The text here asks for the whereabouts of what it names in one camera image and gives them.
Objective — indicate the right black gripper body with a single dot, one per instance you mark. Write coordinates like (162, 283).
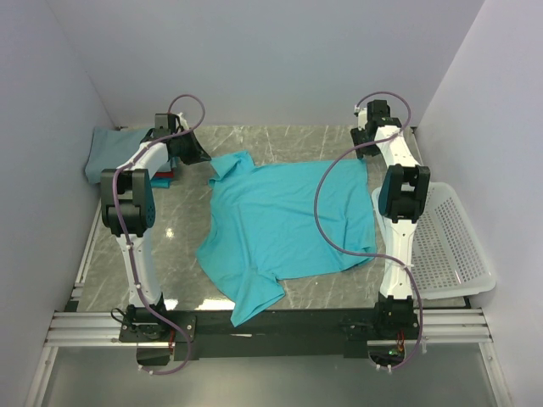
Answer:
(363, 145)

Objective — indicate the turquoise polo shirt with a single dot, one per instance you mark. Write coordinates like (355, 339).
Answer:
(285, 221)

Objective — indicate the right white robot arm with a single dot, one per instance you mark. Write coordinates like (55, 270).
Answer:
(400, 204)

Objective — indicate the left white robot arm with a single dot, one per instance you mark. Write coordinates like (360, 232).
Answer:
(128, 211)

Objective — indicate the folded red t shirt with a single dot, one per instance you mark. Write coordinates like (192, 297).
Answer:
(166, 175)

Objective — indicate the folded teal t shirt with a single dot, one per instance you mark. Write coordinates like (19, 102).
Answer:
(163, 183)

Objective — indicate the folded grey-blue t shirt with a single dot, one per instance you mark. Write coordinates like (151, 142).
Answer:
(111, 148)

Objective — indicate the white plastic basket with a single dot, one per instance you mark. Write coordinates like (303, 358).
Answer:
(447, 259)

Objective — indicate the black base beam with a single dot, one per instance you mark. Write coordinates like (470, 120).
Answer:
(352, 333)

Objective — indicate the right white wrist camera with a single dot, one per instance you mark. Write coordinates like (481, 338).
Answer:
(361, 117)

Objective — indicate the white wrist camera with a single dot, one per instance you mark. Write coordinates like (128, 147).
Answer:
(181, 123)
(361, 117)

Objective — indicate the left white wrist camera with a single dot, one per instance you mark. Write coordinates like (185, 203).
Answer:
(181, 123)

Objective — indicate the aluminium frame rail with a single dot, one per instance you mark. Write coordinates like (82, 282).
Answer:
(98, 329)

